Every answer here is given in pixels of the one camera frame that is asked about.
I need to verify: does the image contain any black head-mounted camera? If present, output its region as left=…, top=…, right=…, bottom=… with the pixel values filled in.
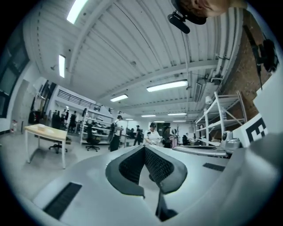
left=167, top=10, right=191, bottom=34

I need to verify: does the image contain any dark window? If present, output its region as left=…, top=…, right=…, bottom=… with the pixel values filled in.
left=0, top=39, right=31, bottom=118

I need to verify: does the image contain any wooden table with white legs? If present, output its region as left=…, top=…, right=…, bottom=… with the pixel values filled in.
left=23, top=124, right=68, bottom=170

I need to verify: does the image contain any black office chair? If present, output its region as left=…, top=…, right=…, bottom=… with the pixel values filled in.
left=49, top=141, right=68, bottom=154
left=85, top=123, right=101, bottom=152

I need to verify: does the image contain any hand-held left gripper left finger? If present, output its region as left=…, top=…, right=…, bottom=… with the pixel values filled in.
left=105, top=145, right=146, bottom=199

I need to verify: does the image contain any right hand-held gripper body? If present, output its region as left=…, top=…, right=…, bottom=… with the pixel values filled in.
left=172, top=72, right=283, bottom=159

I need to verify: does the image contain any white metal shelf rack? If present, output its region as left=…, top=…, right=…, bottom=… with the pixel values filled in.
left=195, top=90, right=248, bottom=147

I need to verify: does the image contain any white shelf unit with items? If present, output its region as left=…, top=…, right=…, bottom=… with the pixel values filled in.
left=80, top=107, right=114, bottom=146

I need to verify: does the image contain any black mezzanine railing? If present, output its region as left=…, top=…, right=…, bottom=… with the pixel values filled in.
left=57, top=89, right=102, bottom=111

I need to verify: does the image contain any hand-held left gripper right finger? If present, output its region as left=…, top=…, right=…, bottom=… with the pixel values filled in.
left=144, top=145, right=188, bottom=222

